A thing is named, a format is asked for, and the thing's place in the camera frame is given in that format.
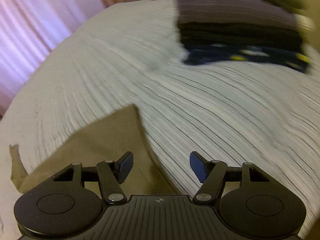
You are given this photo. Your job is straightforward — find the folded clothes stack on bed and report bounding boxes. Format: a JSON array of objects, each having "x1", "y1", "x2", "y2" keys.
[{"x1": 176, "y1": 0, "x2": 314, "y2": 73}]

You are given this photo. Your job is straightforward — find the olive brown pants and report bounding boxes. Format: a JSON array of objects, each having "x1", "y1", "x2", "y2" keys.
[{"x1": 10, "y1": 105, "x2": 179, "y2": 196}]

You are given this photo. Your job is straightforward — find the striped grey bed cover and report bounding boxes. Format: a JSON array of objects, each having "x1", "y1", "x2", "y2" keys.
[{"x1": 1, "y1": 0, "x2": 319, "y2": 239}]

